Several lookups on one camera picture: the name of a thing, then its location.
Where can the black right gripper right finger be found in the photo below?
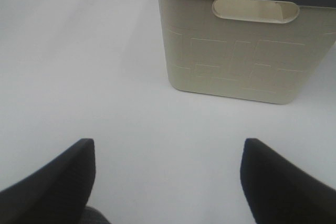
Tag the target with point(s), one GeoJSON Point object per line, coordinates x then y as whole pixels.
{"type": "Point", "coordinates": [277, 191]}

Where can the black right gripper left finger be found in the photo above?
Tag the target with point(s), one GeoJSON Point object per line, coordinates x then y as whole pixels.
{"type": "Point", "coordinates": [56, 193]}

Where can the dark grey towel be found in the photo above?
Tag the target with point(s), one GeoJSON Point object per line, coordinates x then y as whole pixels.
{"type": "Point", "coordinates": [92, 216]}

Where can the beige basket grey rim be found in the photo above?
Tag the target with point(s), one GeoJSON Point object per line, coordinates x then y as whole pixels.
{"type": "Point", "coordinates": [260, 50]}

